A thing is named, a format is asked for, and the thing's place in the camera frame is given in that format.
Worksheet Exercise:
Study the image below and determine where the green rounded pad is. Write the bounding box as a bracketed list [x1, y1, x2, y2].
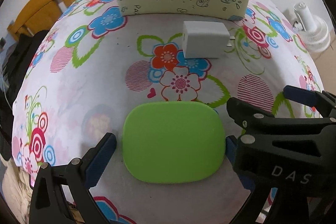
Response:
[122, 101, 226, 184]

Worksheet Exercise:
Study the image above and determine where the white plug adapter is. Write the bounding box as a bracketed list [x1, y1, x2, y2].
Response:
[182, 21, 233, 59]

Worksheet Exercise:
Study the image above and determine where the white standing fan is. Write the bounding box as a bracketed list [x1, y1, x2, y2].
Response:
[293, 2, 331, 53]

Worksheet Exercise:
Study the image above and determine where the floral tablecloth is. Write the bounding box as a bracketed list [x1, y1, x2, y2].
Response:
[11, 0, 325, 224]

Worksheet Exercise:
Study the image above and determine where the black clothing pile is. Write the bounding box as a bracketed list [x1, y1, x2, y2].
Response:
[0, 29, 51, 114]

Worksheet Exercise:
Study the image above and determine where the orange wooden chair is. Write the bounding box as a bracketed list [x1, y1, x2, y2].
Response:
[7, 0, 76, 42]

